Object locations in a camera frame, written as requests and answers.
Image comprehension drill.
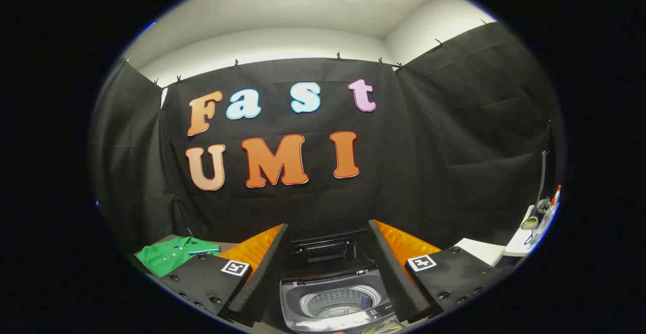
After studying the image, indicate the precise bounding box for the black backdrop cloth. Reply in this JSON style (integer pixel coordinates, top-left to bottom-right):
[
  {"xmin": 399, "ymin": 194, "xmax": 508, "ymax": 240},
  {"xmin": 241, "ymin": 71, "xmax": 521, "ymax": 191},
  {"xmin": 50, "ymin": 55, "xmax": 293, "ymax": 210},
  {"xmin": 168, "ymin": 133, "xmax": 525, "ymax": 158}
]
[{"xmin": 90, "ymin": 21, "xmax": 566, "ymax": 274}]

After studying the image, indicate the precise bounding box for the dark washing machine lid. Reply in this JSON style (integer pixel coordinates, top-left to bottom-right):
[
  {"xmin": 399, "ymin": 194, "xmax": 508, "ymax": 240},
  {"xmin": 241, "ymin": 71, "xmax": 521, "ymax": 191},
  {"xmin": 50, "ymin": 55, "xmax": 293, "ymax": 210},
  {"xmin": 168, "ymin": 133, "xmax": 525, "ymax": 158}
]
[{"xmin": 289, "ymin": 229, "xmax": 376, "ymax": 279}]

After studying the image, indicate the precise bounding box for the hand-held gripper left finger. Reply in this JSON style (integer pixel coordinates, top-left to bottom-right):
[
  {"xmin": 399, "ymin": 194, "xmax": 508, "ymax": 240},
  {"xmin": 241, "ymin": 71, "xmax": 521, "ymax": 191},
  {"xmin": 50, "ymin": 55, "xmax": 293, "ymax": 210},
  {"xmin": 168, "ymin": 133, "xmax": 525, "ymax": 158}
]
[{"xmin": 156, "ymin": 223, "xmax": 289, "ymax": 327}]

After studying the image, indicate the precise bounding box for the grey upright pole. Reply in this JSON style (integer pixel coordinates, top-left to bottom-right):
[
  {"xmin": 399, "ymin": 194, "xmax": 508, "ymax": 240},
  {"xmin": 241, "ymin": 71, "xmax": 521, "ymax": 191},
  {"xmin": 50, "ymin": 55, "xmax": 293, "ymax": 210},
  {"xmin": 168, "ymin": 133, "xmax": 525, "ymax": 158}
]
[{"xmin": 538, "ymin": 150, "xmax": 550, "ymax": 208}]

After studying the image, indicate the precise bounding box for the grey side table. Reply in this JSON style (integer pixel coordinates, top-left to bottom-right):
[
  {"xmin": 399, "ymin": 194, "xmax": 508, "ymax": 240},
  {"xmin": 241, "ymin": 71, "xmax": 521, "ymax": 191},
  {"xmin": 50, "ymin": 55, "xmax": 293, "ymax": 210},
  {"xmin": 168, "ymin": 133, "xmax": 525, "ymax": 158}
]
[{"xmin": 134, "ymin": 234, "xmax": 240, "ymax": 274}]

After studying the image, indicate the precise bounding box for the grey washing machine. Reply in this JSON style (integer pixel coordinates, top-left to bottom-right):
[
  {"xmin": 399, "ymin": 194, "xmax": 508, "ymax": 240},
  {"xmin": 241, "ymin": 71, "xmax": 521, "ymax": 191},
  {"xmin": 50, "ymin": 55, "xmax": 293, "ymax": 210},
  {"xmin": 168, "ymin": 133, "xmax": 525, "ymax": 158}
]
[{"xmin": 279, "ymin": 266, "xmax": 402, "ymax": 333}]

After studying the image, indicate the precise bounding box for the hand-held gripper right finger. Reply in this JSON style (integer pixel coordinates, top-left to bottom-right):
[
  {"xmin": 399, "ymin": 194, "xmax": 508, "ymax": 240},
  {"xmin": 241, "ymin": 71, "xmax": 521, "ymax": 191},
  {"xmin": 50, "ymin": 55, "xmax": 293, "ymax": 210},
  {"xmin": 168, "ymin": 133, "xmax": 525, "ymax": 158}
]
[{"xmin": 367, "ymin": 219, "xmax": 505, "ymax": 324}]

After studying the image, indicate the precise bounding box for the green polo shirt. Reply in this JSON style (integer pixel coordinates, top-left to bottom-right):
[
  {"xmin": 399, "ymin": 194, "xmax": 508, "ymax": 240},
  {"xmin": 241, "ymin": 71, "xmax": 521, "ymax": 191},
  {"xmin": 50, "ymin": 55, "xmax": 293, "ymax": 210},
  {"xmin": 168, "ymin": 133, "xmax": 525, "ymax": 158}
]
[{"xmin": 135, "ymin": 236, "xmax": 221, "ymax": 278}]

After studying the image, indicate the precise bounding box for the white table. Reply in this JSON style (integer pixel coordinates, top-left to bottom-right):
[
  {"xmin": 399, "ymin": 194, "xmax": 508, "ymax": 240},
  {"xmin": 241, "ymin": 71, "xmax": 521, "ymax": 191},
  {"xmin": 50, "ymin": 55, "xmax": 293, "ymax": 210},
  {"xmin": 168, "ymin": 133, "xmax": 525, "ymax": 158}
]
[{"xmin": 454, "ymin": 238, "xmax": 505, "ymax": 267}]

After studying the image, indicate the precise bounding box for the white shelf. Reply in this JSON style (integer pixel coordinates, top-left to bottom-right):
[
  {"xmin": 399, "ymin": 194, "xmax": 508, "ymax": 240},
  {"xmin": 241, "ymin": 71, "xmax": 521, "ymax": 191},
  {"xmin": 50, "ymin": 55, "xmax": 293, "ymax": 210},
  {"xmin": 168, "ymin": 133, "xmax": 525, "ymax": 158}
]
[{"xmin": 505, "ymin": 204, "xmax": 556, "ymax": 257}]

